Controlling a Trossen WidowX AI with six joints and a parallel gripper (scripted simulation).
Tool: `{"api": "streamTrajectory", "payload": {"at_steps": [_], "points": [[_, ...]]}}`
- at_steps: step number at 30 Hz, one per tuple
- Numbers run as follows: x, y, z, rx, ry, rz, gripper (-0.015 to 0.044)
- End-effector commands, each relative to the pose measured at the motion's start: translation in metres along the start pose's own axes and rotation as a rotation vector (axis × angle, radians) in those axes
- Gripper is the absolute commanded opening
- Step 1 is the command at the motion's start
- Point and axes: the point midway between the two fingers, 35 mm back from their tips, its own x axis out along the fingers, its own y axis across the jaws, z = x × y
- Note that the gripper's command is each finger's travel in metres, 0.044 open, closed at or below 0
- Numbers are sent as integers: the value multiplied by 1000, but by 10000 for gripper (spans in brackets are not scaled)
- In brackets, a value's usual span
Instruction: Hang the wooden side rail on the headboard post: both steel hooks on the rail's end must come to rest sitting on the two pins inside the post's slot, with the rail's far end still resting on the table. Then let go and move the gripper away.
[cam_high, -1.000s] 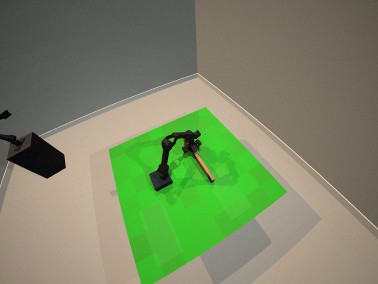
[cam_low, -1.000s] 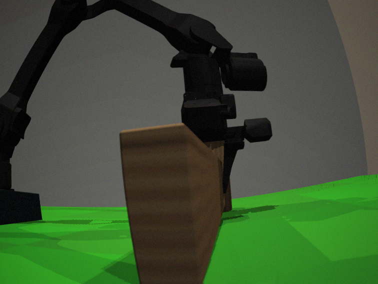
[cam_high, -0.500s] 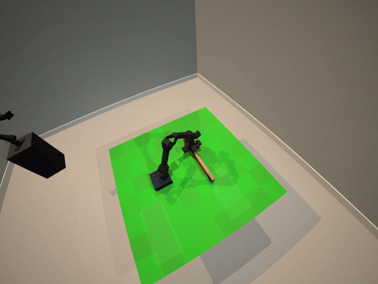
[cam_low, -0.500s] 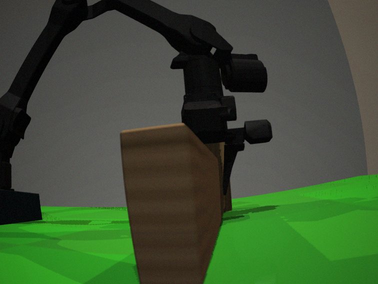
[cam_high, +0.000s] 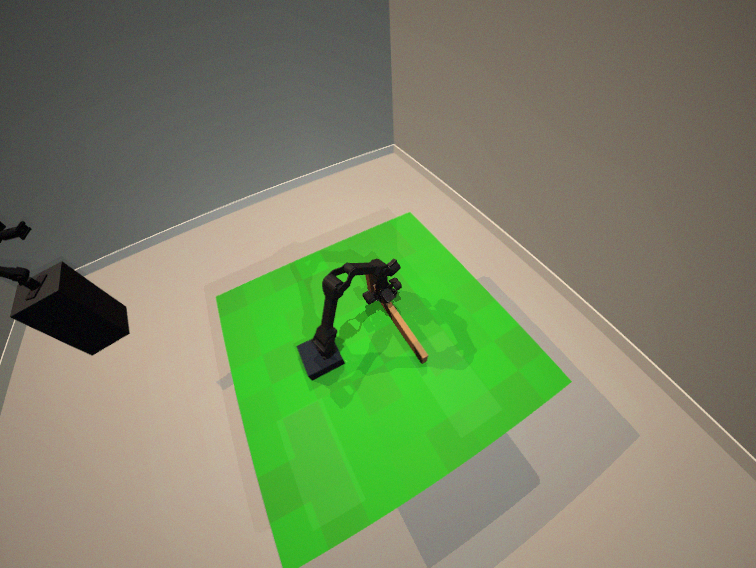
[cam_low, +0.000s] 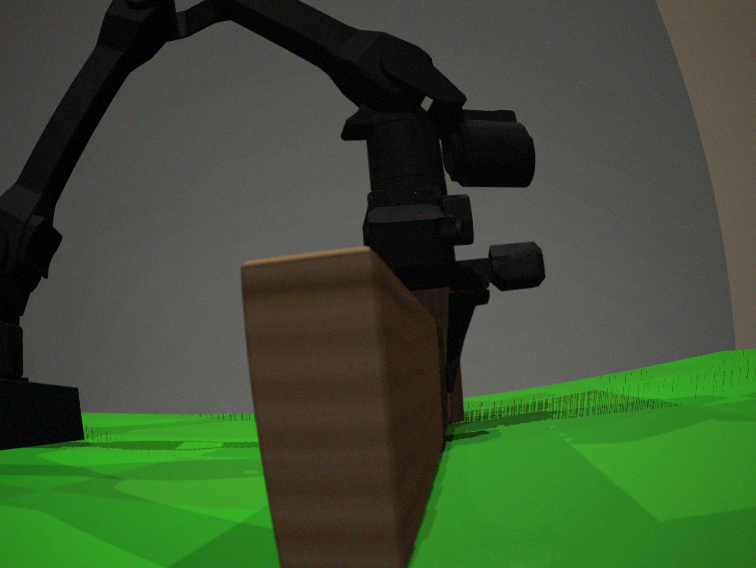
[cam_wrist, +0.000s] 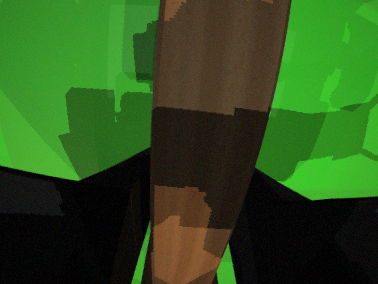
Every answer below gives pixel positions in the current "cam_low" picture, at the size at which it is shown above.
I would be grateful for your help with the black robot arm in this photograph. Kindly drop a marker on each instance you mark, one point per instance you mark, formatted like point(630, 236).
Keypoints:
point(385, 76)

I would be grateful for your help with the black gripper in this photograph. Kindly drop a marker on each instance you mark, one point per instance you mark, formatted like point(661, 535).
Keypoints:
point(508, 267)

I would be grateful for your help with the brown wooden board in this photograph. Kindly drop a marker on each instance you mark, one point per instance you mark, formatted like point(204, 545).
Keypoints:
point(348, 379)

